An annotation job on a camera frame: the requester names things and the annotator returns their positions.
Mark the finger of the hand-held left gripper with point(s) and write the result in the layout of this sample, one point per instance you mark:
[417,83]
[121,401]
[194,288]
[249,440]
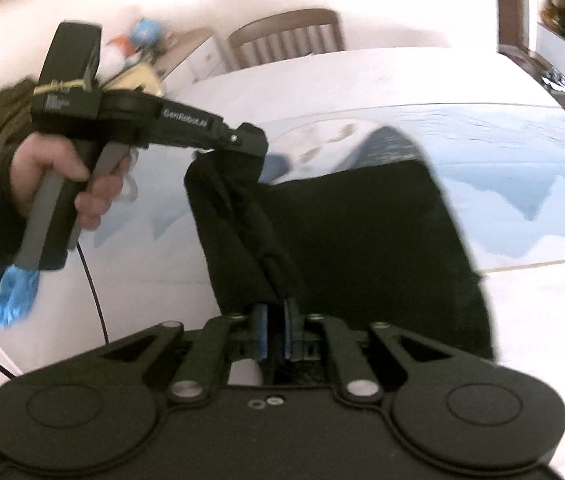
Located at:
[250,140]

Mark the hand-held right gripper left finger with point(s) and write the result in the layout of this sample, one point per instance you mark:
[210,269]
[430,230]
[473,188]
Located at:
[261,332]

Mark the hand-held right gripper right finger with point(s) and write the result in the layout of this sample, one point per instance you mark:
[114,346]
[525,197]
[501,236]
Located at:
[293,332]

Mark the black t-shirt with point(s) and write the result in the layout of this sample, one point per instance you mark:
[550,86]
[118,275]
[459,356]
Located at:
[362,240]

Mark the person's left hand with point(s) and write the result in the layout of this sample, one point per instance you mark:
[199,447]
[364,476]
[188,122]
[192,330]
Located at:
[37,155]

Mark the yellow box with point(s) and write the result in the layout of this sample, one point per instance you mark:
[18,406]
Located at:
[135,77]

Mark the white and orange toy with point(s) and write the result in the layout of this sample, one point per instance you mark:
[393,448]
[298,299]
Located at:
[117,50]

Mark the blue round toy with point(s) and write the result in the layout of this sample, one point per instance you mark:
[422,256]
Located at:
[146,32]

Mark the wooden sideboard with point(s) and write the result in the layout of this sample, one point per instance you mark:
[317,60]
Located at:
[202,55]

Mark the slatted wooden chair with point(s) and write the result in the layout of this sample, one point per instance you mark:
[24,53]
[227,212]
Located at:
[282,20]

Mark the blue disposable glove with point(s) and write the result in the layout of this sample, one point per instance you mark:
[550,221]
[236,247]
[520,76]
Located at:
[12,300]

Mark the brown wooden door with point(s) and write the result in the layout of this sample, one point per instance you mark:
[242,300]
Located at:
[512,5]

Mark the patterned slippers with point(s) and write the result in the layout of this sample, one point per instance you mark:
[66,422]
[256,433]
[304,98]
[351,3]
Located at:
[557,80]

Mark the small grey cabinet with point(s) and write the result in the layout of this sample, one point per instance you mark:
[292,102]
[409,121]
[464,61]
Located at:
[555,47]

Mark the bag of snacks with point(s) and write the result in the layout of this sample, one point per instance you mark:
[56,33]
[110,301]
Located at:
[556,16]

